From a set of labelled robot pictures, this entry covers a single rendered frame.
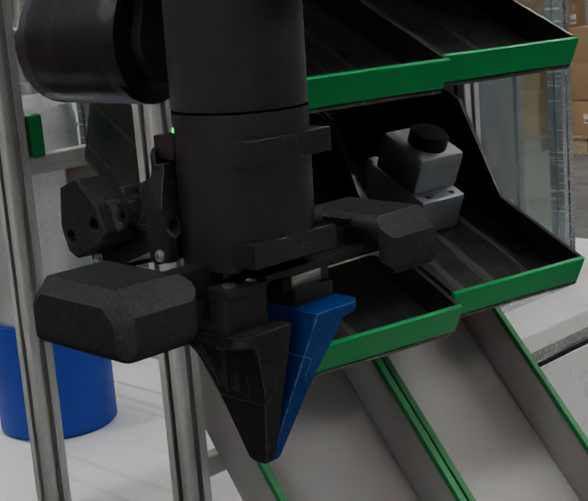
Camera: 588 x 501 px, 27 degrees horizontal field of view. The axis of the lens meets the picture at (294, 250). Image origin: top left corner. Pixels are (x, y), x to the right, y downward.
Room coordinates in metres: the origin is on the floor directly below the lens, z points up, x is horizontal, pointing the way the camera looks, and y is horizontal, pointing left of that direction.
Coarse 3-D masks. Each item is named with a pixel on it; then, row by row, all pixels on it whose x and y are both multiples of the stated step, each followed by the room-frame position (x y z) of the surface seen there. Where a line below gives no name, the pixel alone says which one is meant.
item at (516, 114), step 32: (544, 0) 2.09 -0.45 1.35; (480, 96) 1.96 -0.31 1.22; (512, 96) 2.02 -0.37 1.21; (544, 96) 2.09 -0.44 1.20; (512, 128) 2.02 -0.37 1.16; (544, 128) 2.09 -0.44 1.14; (512, 160) 2.02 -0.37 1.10; (544, 160) 2.08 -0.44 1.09; (512, 192) 2.01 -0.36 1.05; (544, 192) 2.08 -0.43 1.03; (544, 224) 2.08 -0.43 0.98
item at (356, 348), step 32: (96, 128) 0.90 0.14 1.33; (128, 128) 0.86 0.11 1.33; (96, 160) 0.91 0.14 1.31; (128, 160) 0.87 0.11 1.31; (320, 160) 0.90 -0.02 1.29; (320, 192) 0.90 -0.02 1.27; (352, 192) 0.87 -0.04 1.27; (352, 288) 0.82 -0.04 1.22; (384, 288) 0.82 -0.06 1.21; (416, 288) 0.82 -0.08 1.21; (352, 320) 0.78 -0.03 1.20; (384, 320) 0.79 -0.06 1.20; (416, 320) 0.76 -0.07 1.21; (448, 320) 0.78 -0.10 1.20; (352, 352) 0.74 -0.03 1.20; (384, 352) 0.76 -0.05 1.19
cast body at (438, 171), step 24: (384, 144) 0.93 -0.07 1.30; (408, 144) 0.92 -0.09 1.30; (432, 144) 0.91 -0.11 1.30; (384, 168) 0.94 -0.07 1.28; (408, 168) 0.91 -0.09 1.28; (432, 168) 0.91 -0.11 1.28; (456, 168) 0.93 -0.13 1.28; (384, 192) 0.94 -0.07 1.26; (408, 192) 0.92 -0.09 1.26; (432, 192) 0.92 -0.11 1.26; (456, 192) 0.93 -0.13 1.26; (432, 216) 0.92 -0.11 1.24; (456, 216) 0.93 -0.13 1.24
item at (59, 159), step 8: (48, 152) 0.93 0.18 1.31; (56, 152) 0.93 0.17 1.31; (64, 152) 0.94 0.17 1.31; (72, 152) 0.94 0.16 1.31; (80, 152) 0.95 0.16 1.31; (32, 160) 0.92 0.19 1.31; (40, 160) 0.92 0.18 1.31; (48, 160) 0.93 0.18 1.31; (56, 160) 0.93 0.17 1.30; (64, 160) 0.94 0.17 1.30; (72, 160) 0.94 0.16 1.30; (80, 160) 0.95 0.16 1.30; (32, 168) 0.92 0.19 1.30; (40, 168) 0.92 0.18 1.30; (48, 168) 0.93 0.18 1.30; (56, 168) 0.93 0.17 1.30; (64, 168) 0.94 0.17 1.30
